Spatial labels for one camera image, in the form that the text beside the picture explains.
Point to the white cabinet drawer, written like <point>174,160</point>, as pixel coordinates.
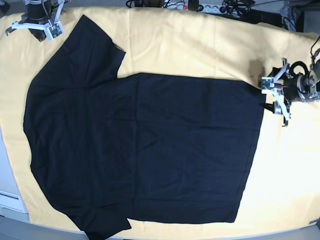
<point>12,201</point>

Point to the white power strip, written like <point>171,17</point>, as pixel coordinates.
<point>207,8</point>

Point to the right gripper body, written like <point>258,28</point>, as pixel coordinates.
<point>39,11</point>

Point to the black box on shelf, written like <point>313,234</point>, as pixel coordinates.
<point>258,16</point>

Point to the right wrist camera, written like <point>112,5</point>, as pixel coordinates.
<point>55,30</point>

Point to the yellow table cloth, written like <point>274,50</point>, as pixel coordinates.
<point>283,187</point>

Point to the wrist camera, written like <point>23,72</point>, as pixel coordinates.
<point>55,30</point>
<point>267,85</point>

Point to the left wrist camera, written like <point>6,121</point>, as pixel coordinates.
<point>267,85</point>

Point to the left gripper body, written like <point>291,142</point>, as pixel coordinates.
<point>290,84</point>

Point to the dark navy T-shirt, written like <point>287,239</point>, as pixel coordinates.
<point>147,147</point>

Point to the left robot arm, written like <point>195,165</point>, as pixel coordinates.
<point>310,82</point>

